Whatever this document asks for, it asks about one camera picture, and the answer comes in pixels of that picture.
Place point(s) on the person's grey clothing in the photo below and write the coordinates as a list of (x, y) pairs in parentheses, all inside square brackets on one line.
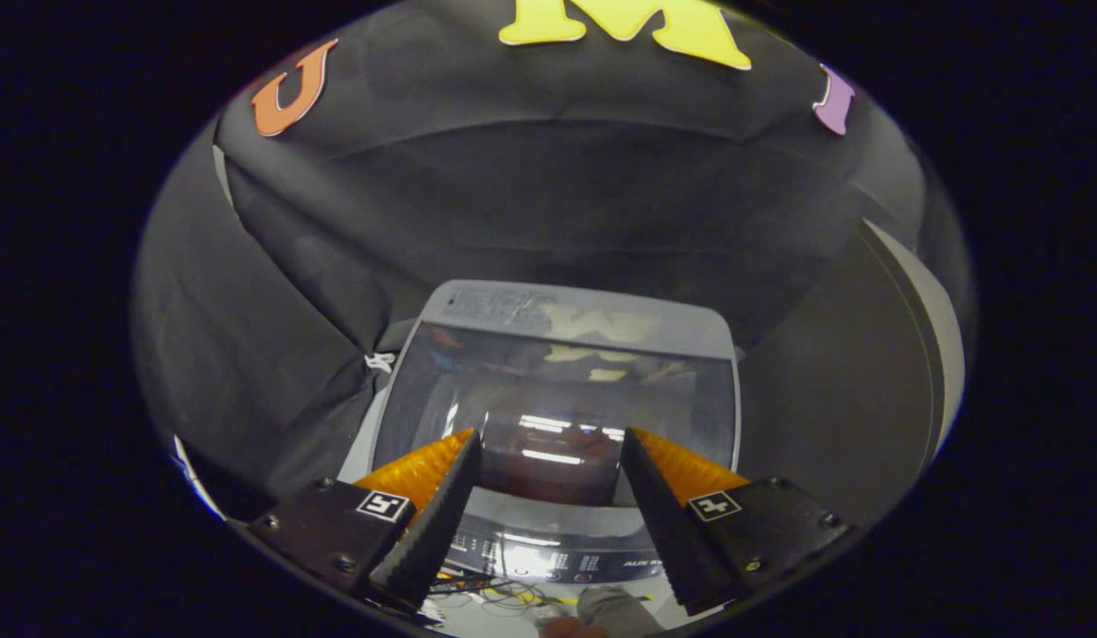
[(615, 610)]

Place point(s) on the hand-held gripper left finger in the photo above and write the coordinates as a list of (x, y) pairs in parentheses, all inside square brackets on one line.
[(433, 527)]

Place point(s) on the grey washing machine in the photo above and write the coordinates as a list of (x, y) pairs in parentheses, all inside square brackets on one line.
[(513, 306)]

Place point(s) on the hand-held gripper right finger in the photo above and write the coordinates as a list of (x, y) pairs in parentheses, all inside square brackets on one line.
[(668, 523)]

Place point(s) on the black backdrop cloth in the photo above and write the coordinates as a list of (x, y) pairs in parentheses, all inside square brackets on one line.
[(424, 177)]

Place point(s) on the white and blue object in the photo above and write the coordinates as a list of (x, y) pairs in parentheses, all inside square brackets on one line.
[(194, 478)]

